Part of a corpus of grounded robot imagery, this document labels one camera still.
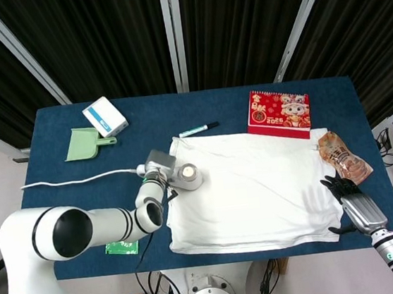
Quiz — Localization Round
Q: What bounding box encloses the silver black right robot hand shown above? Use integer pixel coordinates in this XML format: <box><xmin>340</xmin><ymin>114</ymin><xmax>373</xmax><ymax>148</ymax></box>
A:
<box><xmin>319</xmin><ymin>169</ymin><xmax>390</xmax><ymax>238</ymax></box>

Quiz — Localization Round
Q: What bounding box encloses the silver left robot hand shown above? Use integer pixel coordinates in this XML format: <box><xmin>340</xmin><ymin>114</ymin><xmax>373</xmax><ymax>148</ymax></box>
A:
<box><xmin>142</xmin><ymin>147</ymin><xmax>182</xmax><ymax>202</ymax></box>

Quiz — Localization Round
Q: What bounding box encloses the white handheld garment steamer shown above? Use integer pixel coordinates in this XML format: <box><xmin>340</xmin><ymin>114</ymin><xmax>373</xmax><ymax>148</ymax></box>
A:
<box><xmin>136</xmin><ymin>157</ymin><xmax>205</xmax><ymax>197</ymax></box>

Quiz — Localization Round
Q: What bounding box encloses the white folded cloth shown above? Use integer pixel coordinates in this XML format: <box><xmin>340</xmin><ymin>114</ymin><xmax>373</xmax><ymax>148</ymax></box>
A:
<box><xmin>156</xmin><ymin>118</ymin><xmax>347</xmax><ymax>263</ymax></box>

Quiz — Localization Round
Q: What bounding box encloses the white marker with black cap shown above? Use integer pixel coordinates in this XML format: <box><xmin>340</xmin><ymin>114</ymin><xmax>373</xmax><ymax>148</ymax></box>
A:
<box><xmin>177</xmin><ymin>121</ymin><xmax>221</xmax><ymax>138</ymax></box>

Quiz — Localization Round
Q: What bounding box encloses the orange spouted food pouch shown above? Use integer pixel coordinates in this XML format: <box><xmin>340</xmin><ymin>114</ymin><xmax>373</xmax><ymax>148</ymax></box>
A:
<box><xmin>311</xmin><ymin>127</ymin><xmax>375</xmax><ymax>190</ymax></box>

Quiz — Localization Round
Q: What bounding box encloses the white box with blue stripe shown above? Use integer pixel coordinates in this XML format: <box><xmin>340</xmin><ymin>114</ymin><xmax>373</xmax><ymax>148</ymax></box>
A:
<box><xmin>80</xmin><ymin>94</ymin><xmax>131</xmax><ymax>140</ymax></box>

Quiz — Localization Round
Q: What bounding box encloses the light green plastic dustpan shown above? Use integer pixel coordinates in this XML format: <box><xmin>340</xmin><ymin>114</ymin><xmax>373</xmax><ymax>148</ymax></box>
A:
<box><xmin>61</xmin><ymin>124</ymin><xmax>119</xmax><ymax>163</ymax></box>

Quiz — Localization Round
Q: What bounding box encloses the blue felt table cover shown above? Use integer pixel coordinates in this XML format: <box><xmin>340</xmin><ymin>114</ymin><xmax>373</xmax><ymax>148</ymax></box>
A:
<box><xmin>10</xmin><ymin>66</ymin><xmax>393</xmax><ymax>286</ymax></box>

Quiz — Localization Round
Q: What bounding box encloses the green foil packet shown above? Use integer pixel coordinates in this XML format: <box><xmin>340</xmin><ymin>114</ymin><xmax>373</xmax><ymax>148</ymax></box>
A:
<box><xmin>104</xmin><ymin>238</ymin><xmax>140</xmax><ymax>258</ymax></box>

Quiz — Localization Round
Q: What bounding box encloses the red 2025 desk calendar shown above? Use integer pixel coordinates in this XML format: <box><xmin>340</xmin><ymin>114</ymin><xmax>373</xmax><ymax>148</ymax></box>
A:
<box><xmin>243</xmin><ymin>84</ymin><xmax>314</xmax><ymax>147</ymax></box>

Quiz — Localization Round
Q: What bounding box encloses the black pleated curtain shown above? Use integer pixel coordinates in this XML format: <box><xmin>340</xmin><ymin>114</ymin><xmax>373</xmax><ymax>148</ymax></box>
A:
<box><xmin>0</xmin><ymin>0</ymin><xmax>393</xmax><ymax>170</ymax></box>

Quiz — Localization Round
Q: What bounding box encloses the white cable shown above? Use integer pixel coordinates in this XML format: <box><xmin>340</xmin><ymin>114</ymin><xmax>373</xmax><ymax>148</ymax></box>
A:
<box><xmin>19</xmin><ymin>166</ymin><xmax>140</xmax><ymax>191</ymax></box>

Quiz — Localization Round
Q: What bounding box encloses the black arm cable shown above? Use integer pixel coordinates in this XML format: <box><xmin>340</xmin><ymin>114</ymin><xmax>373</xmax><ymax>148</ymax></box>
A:
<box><xmin>126</xmin><ymin>187</ymin><xmax>182</xmax><ymax>270</ymax></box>

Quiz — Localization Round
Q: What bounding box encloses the white metal frame post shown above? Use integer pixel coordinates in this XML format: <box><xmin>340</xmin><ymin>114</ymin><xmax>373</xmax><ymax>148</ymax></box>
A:
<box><xmin>159</xmin><ymin>0</ymin><xmax>191</xmax><ymax>94</ymax></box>
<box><xmin>265</xmin><ymin>0</ymin><xmax>345</xmax><ymax>83</ymax></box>
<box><xmin>0</xmin><ymin>0</ymin><xmax>71</xmax><ymax>113</ymax></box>

